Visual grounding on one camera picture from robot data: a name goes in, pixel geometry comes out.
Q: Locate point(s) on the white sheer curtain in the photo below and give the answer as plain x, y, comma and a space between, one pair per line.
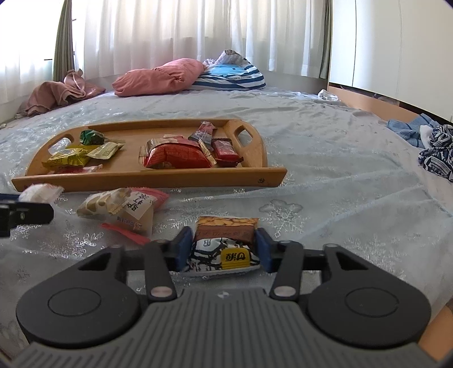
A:
28, 42
194, 32

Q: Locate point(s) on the wooden tray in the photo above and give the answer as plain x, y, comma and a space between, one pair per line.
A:
159, 180

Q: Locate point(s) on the large red snack bag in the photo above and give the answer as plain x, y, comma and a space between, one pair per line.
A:
177, 155

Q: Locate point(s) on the blue striped plush pillow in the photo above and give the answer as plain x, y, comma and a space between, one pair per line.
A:
233, 76

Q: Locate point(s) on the yellow snack packet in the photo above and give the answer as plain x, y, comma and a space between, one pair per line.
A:
67, 158

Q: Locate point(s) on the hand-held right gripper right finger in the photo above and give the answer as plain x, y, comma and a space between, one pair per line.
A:
265, 249

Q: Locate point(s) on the white crumpled cloth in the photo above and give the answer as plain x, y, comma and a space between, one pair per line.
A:
327, 95

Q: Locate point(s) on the green snack packet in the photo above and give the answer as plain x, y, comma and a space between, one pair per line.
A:
90, 137

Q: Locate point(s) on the red chocolate stick packet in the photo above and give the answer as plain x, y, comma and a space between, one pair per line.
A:
224, 150

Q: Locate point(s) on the green drape curtain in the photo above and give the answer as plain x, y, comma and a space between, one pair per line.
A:
325, 42
63, 42

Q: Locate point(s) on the small pink candy packet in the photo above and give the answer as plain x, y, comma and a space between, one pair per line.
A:
81, 169

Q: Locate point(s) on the pink and white snack packet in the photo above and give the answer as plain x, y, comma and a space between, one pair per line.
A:
138, 208

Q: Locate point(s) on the white wardrobe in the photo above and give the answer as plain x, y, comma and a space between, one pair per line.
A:
389, 42

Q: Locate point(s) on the gold snack packet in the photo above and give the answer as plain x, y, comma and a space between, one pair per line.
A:
104, 151

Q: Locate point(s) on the red biscuit packet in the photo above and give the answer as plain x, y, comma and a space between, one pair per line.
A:
202, 133

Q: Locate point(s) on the navy patterned cloth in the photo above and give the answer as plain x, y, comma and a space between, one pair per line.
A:
439, 152

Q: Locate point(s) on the white patterned cloth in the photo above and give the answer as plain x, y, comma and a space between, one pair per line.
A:
228, 56

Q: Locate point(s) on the mauve crumpled cloth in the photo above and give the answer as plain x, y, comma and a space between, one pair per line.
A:
53, 93

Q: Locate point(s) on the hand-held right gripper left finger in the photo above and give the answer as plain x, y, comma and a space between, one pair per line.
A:
184, 247

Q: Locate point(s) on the pink pillow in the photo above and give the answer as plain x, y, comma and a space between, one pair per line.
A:
155, 78

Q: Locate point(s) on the cream cookie packet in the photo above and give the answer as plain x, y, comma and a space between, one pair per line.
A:
99, 203

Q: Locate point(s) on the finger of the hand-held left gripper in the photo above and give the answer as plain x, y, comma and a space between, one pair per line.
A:
32, 217
7, 198

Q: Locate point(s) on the brown and white snack packet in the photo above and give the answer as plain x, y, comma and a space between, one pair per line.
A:
226, 230

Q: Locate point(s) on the small white snack packet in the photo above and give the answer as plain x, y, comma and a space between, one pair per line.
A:
39, 193

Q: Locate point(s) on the wooden bed frame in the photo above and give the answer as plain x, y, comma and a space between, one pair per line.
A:
371, 101

